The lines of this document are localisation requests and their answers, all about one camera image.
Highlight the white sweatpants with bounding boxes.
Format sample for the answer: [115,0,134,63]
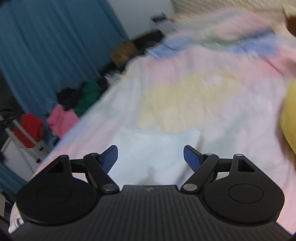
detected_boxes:
[7,126,202,235]

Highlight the pink garment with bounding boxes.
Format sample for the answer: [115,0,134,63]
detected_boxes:
[46,104,80,138]

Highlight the green garment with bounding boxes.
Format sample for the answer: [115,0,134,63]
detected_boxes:
[74,81,105,117]

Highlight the black garment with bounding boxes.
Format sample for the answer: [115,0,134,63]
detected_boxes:
[56,88,81,111]

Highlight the red garment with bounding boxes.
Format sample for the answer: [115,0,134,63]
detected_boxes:
[14,113,44,148]

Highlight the pastel bed sheet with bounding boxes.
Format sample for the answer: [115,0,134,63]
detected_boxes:
[7,6,296,235]

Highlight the yellow pillow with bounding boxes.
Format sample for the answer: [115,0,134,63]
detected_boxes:
[280,80,296,153]

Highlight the brown paper bag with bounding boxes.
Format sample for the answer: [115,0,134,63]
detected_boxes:
[110,42,139,67]

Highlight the right blue curtain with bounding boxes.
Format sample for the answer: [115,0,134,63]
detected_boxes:
[1,1,127,119]

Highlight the black armchair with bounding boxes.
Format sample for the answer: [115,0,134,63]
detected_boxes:
[132,30,165,50]

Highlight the beige headboard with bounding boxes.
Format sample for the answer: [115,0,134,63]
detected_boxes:
[171,0,295,15]

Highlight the wall power socket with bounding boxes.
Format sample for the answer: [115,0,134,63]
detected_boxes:
[150,13,167,23]

